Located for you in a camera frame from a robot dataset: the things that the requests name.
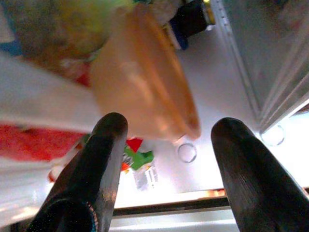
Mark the black jar with blue label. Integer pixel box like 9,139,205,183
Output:
169,0,217,51

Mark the red green labelled packet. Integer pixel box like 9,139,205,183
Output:
119,137,160,191

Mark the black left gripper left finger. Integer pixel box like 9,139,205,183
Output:
25,112,129,232

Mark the orange lidded plastic container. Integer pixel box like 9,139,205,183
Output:
89,4,202,142

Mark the green yellow food bag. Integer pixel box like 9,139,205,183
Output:
4,0,136,73

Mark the white red food package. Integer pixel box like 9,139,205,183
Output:
0,52,102,184

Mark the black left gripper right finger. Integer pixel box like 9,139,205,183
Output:
211,117,309,232

